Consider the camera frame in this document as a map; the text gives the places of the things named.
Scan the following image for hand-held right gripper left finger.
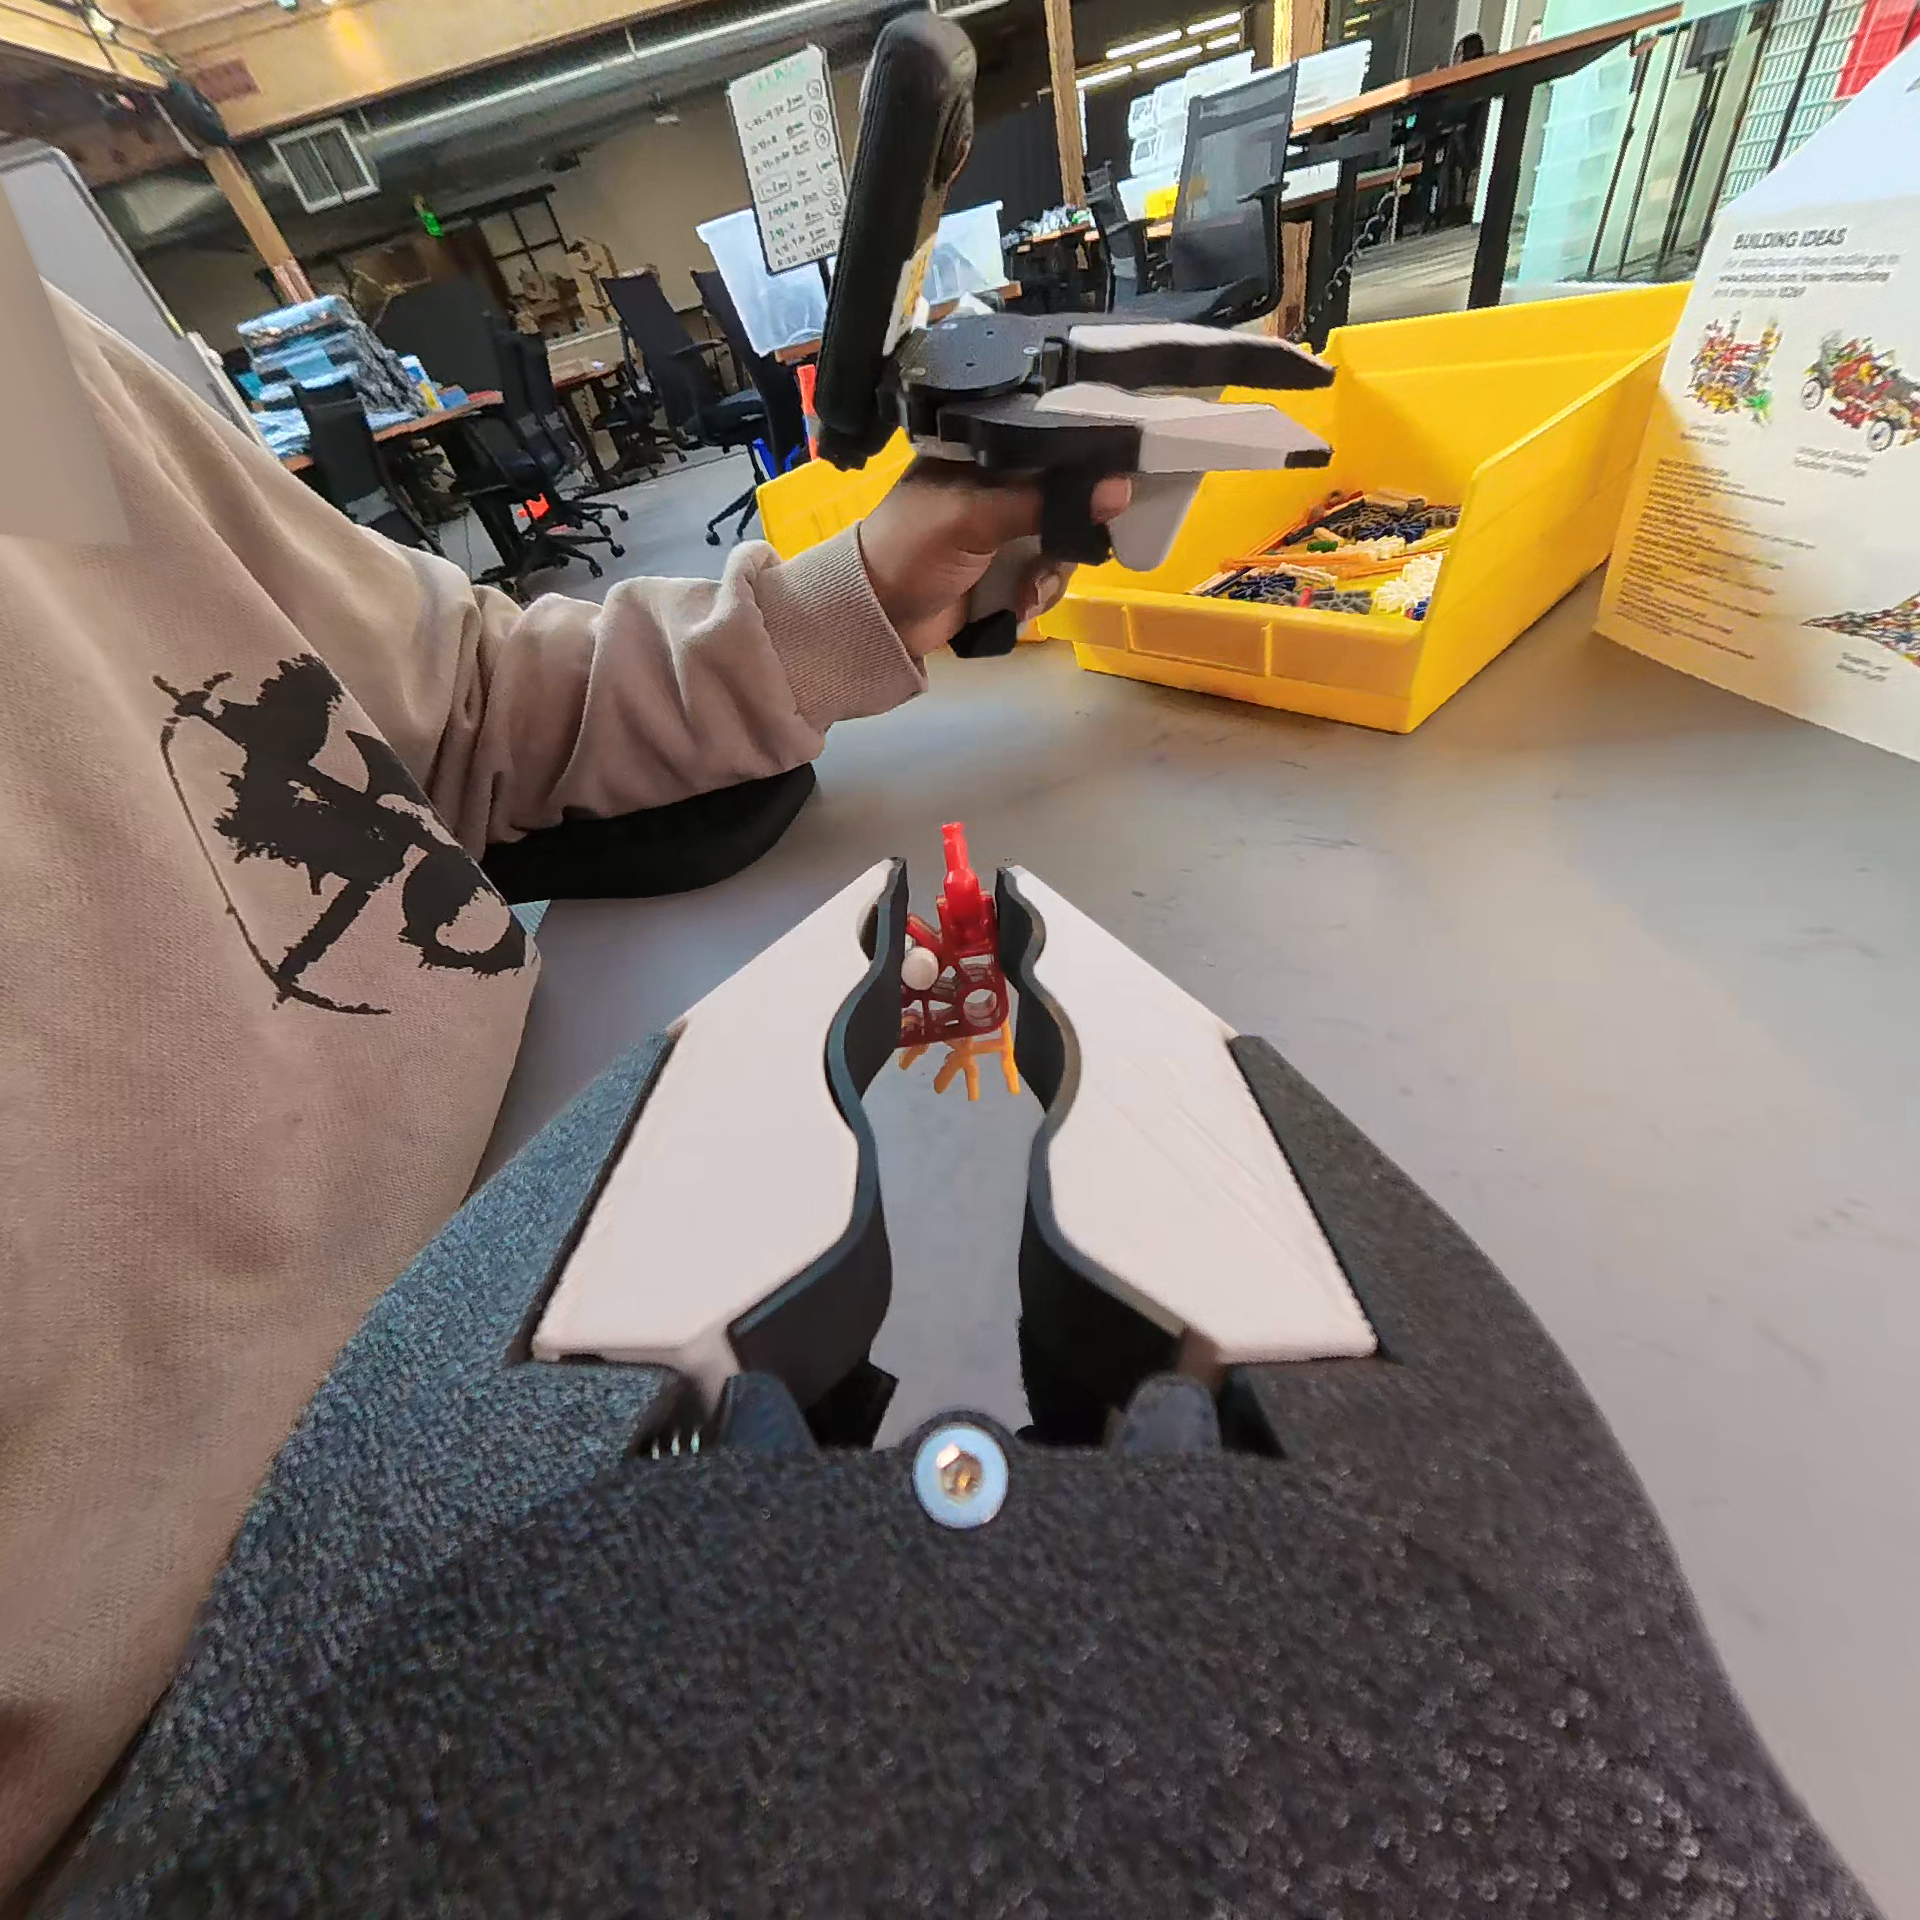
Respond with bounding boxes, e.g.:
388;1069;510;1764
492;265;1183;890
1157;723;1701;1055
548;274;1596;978
531;857;912;1450

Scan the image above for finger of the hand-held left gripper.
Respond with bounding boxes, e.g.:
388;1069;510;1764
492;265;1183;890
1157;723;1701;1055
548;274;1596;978
1053;321;1338;399
1034;381;1338;479

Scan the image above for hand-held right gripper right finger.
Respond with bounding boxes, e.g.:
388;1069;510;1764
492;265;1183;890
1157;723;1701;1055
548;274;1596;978
993;863;1379;1450

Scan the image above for large yellow plastic bin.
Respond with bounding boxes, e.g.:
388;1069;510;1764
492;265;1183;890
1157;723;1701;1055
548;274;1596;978
1034;282;1698;738

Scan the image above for red and yellow connector stack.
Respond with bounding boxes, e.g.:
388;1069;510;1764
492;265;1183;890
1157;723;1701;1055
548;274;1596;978
896;821;1026;1103

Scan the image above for person's left forearm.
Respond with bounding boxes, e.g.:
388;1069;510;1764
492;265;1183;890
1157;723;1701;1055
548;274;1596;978
404;523;927;859

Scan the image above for person's left hand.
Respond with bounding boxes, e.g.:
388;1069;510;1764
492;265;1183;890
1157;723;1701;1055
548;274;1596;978
854;464;1137;657

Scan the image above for sign board on stand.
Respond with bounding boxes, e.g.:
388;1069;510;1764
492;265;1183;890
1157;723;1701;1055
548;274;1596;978
725;42;851;366

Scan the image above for clear plastic container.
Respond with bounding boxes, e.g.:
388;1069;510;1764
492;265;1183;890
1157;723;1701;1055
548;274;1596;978
696;202;1007;357

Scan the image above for pile of colourful toy pieces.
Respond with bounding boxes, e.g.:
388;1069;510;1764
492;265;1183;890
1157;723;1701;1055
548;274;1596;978
1192;486;1463;619

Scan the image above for black office chair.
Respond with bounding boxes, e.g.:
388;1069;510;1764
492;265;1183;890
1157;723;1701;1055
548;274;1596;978
464;321;631;590
291;373;447;559
1170;61;1301;335
600;269;769;551

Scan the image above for white storage bins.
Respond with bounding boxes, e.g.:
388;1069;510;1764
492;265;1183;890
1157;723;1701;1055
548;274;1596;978
1123;44;1374;169

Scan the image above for small yellow plastic bin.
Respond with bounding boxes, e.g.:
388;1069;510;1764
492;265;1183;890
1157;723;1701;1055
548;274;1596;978
754;449;920;564

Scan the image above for stack of clear crates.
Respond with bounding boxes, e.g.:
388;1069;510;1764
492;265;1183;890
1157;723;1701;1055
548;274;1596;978
1511;30;1862;290

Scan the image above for wooden work table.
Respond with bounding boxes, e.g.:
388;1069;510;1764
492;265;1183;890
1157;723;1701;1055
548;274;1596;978
275;386;507;477

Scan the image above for person's beige sweatshirt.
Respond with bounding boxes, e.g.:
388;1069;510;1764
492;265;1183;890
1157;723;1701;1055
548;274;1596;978
0;283;541;1861

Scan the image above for printed instruction sheet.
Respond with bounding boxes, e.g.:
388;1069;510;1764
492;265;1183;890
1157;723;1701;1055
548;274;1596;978
1591;44;1920;768

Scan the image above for pile of blue folded cloth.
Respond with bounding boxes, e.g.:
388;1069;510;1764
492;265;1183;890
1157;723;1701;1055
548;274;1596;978
236;293;426;418

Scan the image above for stack of red crates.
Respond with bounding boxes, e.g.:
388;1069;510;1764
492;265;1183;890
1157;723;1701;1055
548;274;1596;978
1835;0;1920;102

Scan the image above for large whiteboard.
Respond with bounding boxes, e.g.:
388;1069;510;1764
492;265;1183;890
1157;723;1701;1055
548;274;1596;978
0;141;259;438

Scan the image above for thick wooden post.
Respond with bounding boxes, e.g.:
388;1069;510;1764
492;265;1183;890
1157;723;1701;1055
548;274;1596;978
1273;0;1331;341

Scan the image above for long black frame table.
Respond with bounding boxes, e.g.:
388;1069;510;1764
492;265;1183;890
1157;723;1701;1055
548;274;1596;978
1290;0;1690;320

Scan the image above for wall air vent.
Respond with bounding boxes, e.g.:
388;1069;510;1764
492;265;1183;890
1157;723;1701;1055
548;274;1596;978
269;116;382;216

